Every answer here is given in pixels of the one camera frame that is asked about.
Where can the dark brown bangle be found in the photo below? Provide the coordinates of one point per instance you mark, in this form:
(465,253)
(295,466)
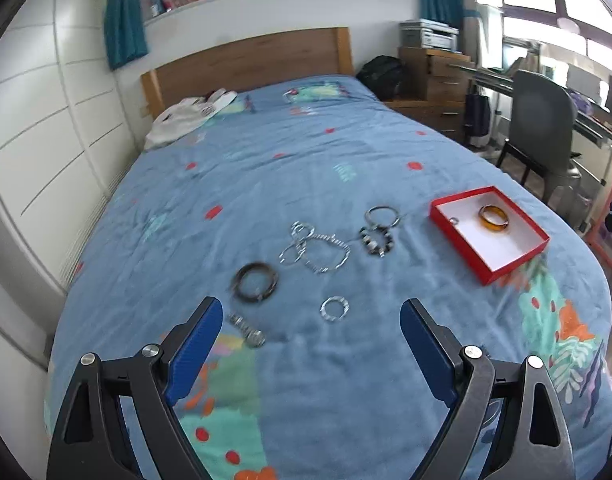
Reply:
(241,287)

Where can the metal frame desk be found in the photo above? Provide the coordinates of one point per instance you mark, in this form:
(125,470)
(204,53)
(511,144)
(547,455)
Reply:
(486,77)

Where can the blue printed blanket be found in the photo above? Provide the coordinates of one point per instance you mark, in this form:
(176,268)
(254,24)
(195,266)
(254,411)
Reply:
(311,160)

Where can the dark hanging bag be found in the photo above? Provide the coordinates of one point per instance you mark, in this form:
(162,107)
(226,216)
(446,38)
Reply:
(478,115)

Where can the white wardrobe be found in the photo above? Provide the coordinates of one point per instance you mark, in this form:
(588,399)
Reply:
(45,110)

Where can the white cloth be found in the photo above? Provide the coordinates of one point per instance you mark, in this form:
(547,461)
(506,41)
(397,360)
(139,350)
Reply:
(185,115)

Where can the black backpack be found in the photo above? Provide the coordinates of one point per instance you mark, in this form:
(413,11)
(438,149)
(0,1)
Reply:
(381,77)

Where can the thin silver bangle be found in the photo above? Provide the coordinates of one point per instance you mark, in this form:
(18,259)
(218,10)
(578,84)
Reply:
(381,207)

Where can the grey chair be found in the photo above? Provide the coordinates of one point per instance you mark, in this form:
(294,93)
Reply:
(541,110)

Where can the wooden headboard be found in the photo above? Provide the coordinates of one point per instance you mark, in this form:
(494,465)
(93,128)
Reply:
(246,60)

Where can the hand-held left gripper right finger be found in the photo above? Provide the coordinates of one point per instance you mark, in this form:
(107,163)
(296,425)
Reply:
(428,350)

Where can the red jewelry box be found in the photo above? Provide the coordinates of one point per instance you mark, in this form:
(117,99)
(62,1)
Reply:
(491,252)

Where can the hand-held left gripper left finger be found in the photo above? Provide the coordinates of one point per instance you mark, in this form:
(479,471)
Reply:
(193,350)

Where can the silver wristwatch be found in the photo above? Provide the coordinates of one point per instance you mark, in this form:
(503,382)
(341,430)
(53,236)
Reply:
(256,338)

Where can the amber bangle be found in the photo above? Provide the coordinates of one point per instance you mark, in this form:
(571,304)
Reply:
(506,223)

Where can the wooden drawer cabinet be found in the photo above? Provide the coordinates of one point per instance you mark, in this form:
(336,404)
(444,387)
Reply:
(441,90)

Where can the grey printer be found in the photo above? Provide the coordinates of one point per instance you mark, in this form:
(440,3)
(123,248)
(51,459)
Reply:
(431,35)

